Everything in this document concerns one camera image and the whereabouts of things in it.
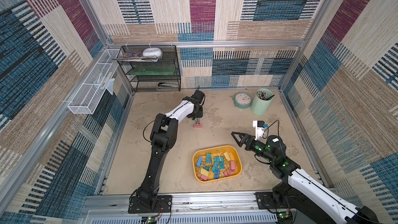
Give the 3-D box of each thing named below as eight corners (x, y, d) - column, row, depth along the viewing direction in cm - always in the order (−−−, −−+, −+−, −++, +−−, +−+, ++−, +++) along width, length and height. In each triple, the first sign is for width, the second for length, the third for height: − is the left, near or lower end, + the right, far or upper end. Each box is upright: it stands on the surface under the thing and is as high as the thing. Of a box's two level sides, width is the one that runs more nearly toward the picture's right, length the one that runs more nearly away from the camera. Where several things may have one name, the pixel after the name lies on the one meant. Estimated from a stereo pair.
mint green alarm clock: (234, 108, 113) (235, 104, 109) (232, 96, 120) (232, 92, 117) (251, 108, 112) (252, 104, 109) (248, 96, 120) (249, 92, 117)
